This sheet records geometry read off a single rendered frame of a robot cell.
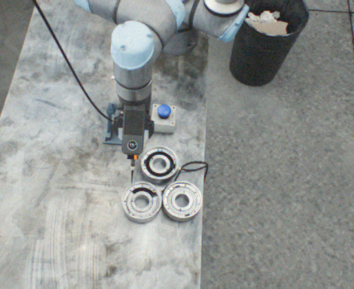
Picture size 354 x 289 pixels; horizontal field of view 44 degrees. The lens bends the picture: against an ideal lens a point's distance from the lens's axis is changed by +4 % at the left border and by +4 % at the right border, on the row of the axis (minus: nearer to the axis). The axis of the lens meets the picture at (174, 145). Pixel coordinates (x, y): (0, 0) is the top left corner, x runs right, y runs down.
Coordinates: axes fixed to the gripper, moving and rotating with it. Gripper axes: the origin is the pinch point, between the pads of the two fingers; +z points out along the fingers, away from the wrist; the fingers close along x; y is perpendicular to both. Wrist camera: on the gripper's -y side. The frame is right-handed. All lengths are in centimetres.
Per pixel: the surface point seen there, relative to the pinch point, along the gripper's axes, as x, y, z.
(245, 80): -51, 99, 93
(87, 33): 21, 50, 17
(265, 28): -54, 108, 64
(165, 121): -7.5, 15.5, 12.6
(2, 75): 80, 89, 97
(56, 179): 21.0, -3.9, 17.0
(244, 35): -44, 102, 63
